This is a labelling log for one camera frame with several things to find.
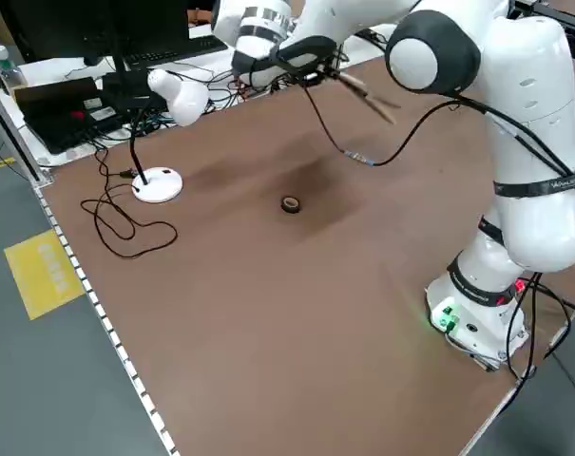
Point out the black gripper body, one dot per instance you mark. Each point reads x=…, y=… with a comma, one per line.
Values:
x=306, y=52

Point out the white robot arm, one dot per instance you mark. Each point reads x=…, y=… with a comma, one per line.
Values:
x=529, y=71

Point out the black keyboard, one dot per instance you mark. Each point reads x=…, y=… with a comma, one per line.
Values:
x=182, y=47

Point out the white desk lamp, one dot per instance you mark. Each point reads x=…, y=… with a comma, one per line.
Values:
x=187, y=100

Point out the dark tape roll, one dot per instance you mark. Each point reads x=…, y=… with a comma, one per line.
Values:
x=291, y=204

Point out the black flat box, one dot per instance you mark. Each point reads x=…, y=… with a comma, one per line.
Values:
x=125, y=88

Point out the black monitor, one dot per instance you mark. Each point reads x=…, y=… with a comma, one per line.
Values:
x=78, y=24

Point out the black equipment case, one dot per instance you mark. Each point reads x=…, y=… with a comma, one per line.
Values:
x=54, y=109

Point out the clear bottle white cap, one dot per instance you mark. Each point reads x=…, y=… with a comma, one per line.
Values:
x=4, y=71

